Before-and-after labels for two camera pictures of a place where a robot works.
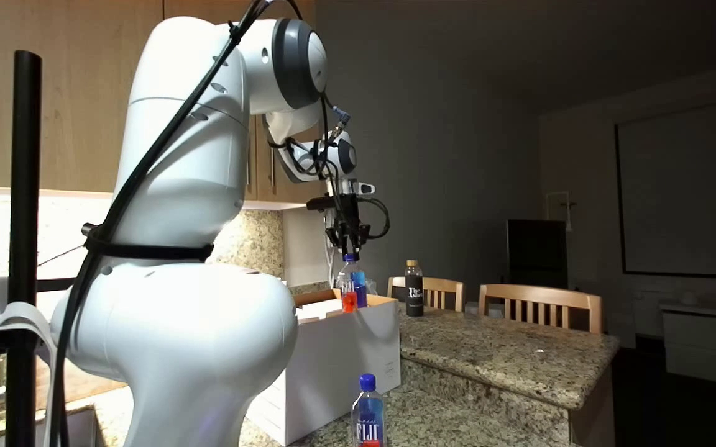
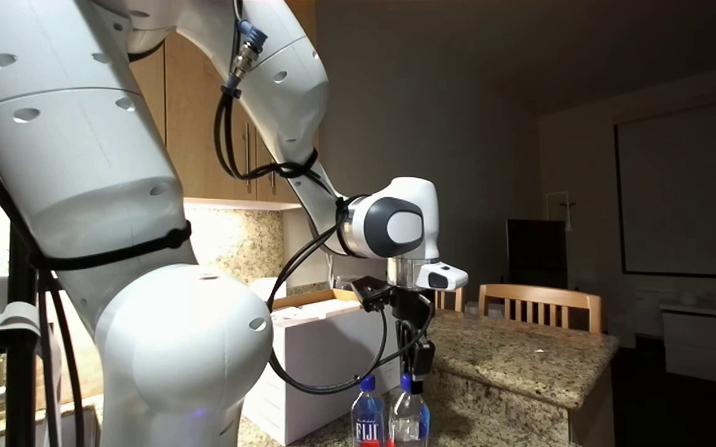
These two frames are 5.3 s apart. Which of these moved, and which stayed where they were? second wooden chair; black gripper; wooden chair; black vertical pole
Moved: black gripper
Stayed: black vertical pole; wooden chair; second wooden chair
